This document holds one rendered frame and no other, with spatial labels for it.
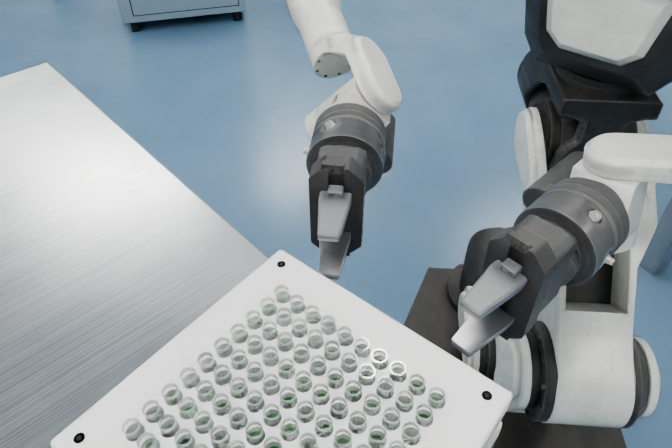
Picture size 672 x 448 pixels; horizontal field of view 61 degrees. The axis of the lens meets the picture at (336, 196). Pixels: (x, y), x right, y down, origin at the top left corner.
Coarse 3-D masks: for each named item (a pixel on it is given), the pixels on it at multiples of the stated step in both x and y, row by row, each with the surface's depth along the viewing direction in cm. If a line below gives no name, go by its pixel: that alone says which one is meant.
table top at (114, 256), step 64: (0, 128) 83; (64, 128) 83; (0, 192) 72; (64, 192) 72; (128, 192) 72; (192, 192) 72; (0, 256) 64; (64, 256) 64; (128, 256) 64; (192, 256) 64; (256, 256) 64; (0, 320) 57; (64, 320) 57; (128, 320) 57; (192, 320) 57; (0, 384) 52; (64, 384) 52
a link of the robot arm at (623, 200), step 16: (576, 160) 65; (544, 176) 63; (560, 176) 62; (576, 176) 60; (592, 176) 59; (528, 192) 62; (544, 192) 60; (592, 192) 55; (608, 192) 55; (624, 192) 57; (640, 192) 58; (608, 208) 54; (624, 208) 55; (640, 208) 60; (624, 224) 55; (624, 240) 56
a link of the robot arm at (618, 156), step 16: (592, 144) 59; (608, 144) 59; (624, 144) 58; (640, 144) 58; (656, 144) 58; (592, 160) 58; (608, 160) 57; (624, 160) 56; (640, 160) 56; (656, 160) 55; (608, 176) 58; (624, 176) 57; (640, 176) 56; (656, 176) 56
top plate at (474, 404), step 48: (240, 288) 51; (288, 288) 51; (336, 288) 51; (192, 336) 47; (336, 336) 47; (384, 336) 47; (144, 384) 44; (288, 384) 44; (432, 384) 44; (480, 384) 44; (96, 432) 41; (144, 432) 41; (192, 432) 41; (240, 432) 41; (432, 432) 41; (480, 432) 41
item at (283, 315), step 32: (288, 320) 48; (256, 352) 46; (352, 352) 45; (224, 384) 44; (320, 384) 43; (352, 384) 44; (384, 384) 44; (192, 416) 42; (320, 416) 41; (352, 416) 42; (384, 416) 41
